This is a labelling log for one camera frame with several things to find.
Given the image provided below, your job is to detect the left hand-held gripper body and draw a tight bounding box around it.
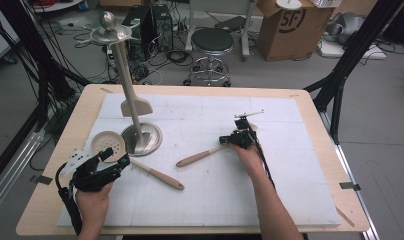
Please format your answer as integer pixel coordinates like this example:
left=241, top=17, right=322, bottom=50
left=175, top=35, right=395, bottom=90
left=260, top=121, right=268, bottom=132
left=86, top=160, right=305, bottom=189
left=59, top=148, right=122, bottom=193

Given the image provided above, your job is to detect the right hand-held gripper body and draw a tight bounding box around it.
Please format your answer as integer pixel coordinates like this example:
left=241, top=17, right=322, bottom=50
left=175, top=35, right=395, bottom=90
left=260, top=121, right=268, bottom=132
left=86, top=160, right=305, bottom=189
left=229, top=110, right=265, bottom=150

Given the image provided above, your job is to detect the beige round skimmer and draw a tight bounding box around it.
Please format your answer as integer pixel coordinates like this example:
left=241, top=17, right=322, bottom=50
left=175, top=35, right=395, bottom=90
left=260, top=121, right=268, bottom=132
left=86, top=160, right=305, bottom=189
left=90, top=130, right=186, bottom=192

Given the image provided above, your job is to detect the beige slotted spatula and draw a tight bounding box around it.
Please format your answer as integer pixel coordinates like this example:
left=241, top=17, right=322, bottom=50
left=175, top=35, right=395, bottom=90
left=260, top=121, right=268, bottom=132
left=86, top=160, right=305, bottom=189
left=175, top=121, right=259, bottom=168

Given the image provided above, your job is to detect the beige solid spatula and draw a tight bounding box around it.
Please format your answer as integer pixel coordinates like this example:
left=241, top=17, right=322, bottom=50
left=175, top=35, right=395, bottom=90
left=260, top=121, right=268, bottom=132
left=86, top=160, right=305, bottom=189
left=116, top=41, right=154, bottom=118

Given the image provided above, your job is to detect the metal utensil rack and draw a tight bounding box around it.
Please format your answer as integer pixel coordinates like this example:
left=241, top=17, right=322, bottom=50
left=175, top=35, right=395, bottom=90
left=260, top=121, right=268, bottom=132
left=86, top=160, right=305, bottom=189
left=77, top=10, right=164, bottom=158

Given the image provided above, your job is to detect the person's right hand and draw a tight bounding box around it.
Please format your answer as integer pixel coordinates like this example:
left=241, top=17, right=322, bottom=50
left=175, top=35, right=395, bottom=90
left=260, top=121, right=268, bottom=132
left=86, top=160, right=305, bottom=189
left=229, top=143, right=268, bottom=178

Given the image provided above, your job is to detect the person's left hand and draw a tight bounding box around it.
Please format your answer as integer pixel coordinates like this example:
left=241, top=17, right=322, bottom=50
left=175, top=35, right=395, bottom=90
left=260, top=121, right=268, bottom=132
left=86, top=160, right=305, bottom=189
left=75, top=181, right=114, bottom=225

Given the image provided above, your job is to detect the black tape piece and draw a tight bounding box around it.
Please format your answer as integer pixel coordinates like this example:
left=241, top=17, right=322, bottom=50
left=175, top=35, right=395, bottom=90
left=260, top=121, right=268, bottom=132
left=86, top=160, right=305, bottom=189
left=29, top=174, right=54, bottom=186
left=339, top=181, right=362, bottom=192

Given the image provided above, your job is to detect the white foam mat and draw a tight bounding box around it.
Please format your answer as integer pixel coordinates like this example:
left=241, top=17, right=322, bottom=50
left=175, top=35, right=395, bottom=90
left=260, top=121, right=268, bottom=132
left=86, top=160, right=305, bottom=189
left=56, top=93, right=343, bottom=228

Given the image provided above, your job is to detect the white power strip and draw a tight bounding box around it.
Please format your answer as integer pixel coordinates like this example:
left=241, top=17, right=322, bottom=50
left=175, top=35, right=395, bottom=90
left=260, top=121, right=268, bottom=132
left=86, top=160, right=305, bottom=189
left=105, top=46, right=118, bottom=69

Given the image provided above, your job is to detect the black round stool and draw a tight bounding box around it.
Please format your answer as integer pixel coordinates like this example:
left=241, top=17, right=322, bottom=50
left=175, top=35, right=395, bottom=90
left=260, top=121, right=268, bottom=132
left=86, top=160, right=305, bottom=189
left=183, top=27, right=235, bottom=88

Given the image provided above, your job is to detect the white desk leg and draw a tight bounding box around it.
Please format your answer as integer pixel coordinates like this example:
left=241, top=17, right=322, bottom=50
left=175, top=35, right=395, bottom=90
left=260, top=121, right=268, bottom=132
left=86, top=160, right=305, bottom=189
left=241, top=0, right=258, bottom=63
left=184, top=0, right=196, bottom=53

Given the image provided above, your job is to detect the cardboard box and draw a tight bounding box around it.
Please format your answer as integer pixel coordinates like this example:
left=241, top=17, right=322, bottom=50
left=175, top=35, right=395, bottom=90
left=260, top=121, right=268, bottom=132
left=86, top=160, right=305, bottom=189
left=256, top=0, right=334, bottom=63

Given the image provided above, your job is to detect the black flat laptop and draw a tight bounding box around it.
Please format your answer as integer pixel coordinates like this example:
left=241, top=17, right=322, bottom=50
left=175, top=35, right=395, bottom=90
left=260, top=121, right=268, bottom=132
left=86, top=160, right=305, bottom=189
left=213, top=15, right=247, bottom=33

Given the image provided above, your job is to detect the black computer tower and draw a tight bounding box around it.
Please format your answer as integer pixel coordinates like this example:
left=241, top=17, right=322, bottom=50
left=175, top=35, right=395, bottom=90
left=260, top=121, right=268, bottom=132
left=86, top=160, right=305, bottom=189
left=151, top=3, right=174, bottom=53
left=122, top=5, right=158, bottom=61

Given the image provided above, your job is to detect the thin wooden strip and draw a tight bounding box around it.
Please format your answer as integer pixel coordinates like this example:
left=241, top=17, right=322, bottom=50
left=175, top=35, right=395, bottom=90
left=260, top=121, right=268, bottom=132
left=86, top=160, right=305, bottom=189
left=334, top=206, right=356, bottom=228

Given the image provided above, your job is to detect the white flat board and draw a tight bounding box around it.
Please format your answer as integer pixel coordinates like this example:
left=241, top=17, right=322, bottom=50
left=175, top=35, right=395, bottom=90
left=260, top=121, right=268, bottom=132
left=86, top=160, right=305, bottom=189
left=318, top=39, right=388, bottom=61

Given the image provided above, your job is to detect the white round dish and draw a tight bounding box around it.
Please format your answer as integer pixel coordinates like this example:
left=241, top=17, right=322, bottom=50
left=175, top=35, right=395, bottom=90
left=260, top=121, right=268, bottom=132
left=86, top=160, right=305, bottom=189
left=275, top=0, right=303, bottom=11

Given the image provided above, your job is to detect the grey bag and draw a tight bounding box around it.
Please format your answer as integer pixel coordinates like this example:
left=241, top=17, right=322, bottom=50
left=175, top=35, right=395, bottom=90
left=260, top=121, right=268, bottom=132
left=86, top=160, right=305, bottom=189
left=324, top=12, right=366, bottom=46

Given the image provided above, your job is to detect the white round table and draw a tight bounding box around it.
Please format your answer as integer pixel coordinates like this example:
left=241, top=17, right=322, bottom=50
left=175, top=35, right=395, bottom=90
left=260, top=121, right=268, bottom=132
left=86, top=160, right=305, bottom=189
left=29, top=0, right=84, bottom=14

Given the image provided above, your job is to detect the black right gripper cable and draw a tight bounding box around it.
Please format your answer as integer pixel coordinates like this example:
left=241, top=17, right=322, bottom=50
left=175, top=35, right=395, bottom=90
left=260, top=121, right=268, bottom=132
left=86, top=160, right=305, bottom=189
left=248, top=129, right=278, bottom=191

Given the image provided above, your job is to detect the aluminium rail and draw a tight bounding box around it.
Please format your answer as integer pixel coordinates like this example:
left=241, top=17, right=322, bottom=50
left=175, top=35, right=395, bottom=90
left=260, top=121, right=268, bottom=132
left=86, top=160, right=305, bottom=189
left=0, top=128, right=46, bottom=218
left=318, top=111, right=381, bottom=240

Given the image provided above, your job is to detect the black frame post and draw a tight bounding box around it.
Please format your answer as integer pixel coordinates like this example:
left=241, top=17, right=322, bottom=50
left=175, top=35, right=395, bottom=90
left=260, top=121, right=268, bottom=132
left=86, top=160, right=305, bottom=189
left=303, top=0, right=404, bottom=146
left=0, top=0, right=91, bottom=133

